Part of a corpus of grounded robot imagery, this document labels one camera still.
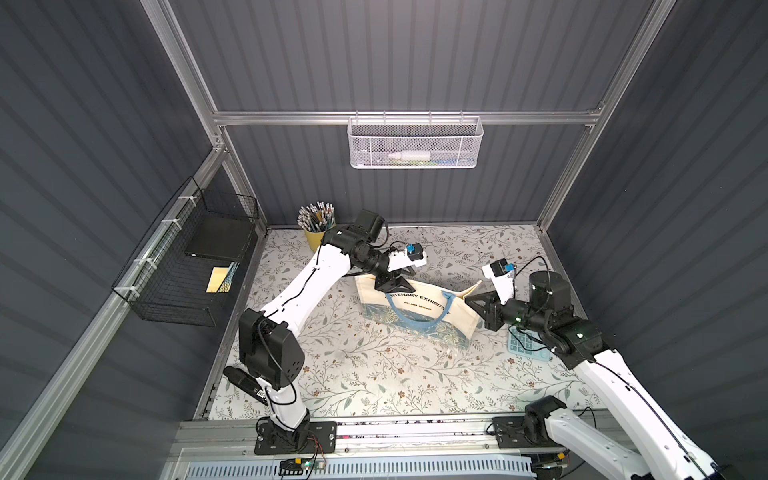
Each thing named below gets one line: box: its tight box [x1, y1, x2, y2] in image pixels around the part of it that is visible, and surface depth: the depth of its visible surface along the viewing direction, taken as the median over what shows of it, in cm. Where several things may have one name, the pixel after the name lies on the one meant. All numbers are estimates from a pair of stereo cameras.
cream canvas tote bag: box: [355, 276, 484, 350], surface depth 82 cm
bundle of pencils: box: [297, 200, 335, 232], surface depth 103 cm
